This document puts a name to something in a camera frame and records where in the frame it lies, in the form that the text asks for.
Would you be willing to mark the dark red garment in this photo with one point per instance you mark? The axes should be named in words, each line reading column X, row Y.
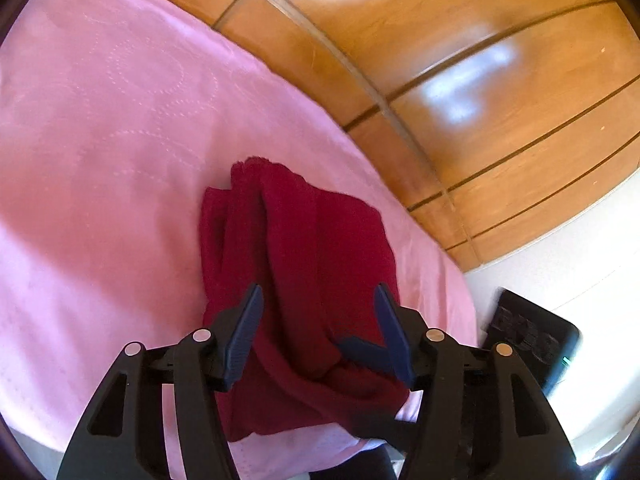
column 318, row 257

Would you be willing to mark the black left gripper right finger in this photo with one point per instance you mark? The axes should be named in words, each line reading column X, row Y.
column 482, row 414

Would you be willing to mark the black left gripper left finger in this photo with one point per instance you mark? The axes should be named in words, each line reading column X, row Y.
column 121, row 433

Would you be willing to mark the wooden wardrobe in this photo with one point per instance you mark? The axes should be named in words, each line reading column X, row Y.
column 492, row 121

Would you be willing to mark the pink bed sheet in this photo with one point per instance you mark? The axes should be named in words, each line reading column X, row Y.
column 116, row 115

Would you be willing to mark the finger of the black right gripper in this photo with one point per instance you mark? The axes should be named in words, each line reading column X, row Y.
column 366, row 353

